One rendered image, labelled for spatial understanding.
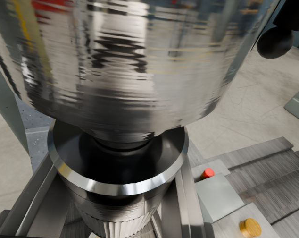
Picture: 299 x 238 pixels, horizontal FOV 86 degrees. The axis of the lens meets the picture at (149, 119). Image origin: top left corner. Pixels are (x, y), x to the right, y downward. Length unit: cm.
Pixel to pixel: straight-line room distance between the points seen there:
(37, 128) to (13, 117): 10
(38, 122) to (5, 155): 130
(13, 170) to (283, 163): 165
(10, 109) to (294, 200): 76
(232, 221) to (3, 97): 55
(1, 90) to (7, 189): 115
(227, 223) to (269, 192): 26
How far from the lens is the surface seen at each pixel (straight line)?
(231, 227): 31
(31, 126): 50
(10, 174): 166
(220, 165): 35
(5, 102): 54
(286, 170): 63
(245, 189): 50
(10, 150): 180
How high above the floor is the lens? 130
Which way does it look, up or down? 44 degrees down
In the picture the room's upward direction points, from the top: 12 degrees clockwise
